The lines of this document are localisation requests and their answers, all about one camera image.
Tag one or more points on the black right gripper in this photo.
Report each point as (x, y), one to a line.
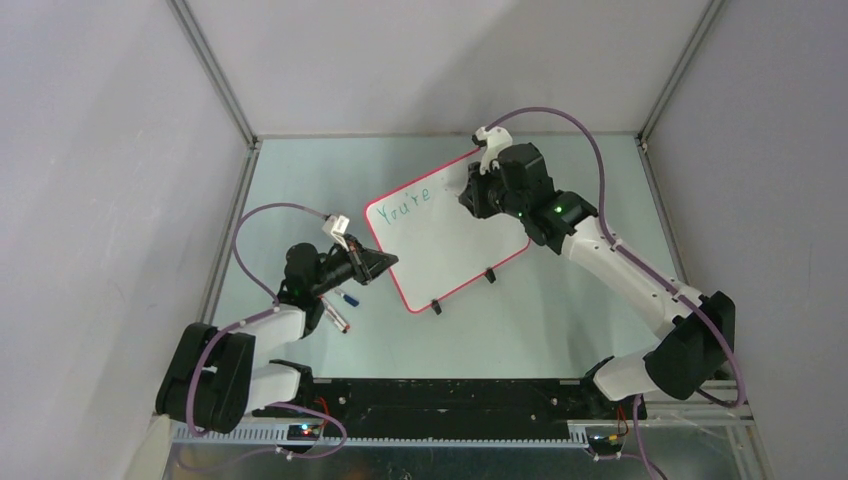
(473, 195)

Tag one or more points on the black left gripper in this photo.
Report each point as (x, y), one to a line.
(365, 263)

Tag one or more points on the red framed whiteboard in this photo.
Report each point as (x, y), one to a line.
(441, 247)

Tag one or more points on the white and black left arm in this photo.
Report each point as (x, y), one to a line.
(217, 375)

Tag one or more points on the blue capped white marker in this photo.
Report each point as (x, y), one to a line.
(347, 298)

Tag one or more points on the black capped white marker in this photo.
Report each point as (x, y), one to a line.
(332, 322)

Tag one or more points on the left electronics board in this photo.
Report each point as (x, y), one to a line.
(304, 433)

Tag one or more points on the electronics board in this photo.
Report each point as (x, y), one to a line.
(304, 433)
(612, 441)

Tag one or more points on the right electronics board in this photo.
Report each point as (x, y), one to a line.
(612, 441)

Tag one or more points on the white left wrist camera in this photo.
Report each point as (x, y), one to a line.
(335, 226)

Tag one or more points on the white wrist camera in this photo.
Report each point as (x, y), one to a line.
(492, 141)
(335, 226)

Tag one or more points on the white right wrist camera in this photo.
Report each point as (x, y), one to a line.
(492, 141)

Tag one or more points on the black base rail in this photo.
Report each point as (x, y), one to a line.
(465, 410)

